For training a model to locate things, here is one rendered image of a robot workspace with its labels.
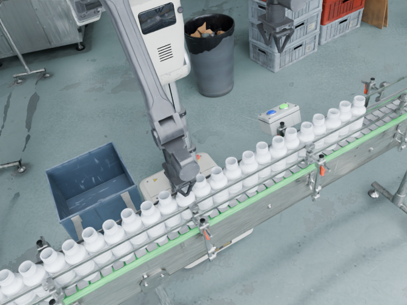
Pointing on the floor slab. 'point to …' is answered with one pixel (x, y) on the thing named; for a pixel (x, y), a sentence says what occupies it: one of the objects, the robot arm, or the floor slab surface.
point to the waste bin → (212, 54)
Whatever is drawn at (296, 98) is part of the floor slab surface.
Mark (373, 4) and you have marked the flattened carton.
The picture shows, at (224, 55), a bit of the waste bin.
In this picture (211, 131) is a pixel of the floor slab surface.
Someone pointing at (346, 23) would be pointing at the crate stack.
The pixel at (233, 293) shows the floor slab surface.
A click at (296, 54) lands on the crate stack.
